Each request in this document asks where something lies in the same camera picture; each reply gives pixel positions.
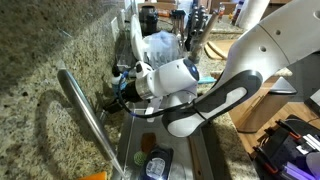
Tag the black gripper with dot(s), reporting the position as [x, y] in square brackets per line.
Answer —
[126, 94]

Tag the stainless steel kitchen faucet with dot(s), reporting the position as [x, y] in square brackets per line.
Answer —
[79, 101]

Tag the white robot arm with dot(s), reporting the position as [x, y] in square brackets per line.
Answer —
[284, 37]

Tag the blue hand soap bottle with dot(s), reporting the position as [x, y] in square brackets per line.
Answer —
[117, 85]

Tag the small wooden spatula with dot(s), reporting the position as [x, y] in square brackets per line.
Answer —
[148, 141]

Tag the grey dish drying rack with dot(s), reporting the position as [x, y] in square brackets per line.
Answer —
[125, 59]

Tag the clear plastic container in rack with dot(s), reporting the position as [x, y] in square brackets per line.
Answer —
[161, 48]

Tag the white plate in rack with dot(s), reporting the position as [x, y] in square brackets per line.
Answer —
[137, 43]

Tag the green scrubber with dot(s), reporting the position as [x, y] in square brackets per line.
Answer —
[139, 158]

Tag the black plastic food tray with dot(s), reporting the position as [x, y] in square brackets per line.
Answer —
[157, 165]

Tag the black coffee maker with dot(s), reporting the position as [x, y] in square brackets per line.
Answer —
[148, 18]

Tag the orange sponge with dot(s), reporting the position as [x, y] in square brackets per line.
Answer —
[97, 176]

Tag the stainless steel sink basin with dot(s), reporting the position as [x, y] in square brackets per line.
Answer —
[181, 167]

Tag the lower wooden cutting board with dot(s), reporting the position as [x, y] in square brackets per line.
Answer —
[214, 52]

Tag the wooden cutting board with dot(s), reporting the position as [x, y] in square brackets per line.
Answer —
[214, 52]
[224, 44]

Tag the long wooden spoon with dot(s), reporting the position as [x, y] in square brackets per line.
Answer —
[195, 160]

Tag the upper wooden cutting board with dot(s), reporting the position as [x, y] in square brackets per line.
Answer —
[224, 44]

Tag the black knife block with knives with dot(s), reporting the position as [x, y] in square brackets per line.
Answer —
[195, 25]

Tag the steel lidded trash can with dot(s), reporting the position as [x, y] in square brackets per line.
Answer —
[252, 114]

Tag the white paper towel roll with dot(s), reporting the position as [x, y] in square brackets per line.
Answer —
[251, 13]

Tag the black orange equipment case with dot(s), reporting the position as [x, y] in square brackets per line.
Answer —
[290, 151]

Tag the teal handled scissors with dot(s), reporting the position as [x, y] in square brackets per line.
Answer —
[206, 80]

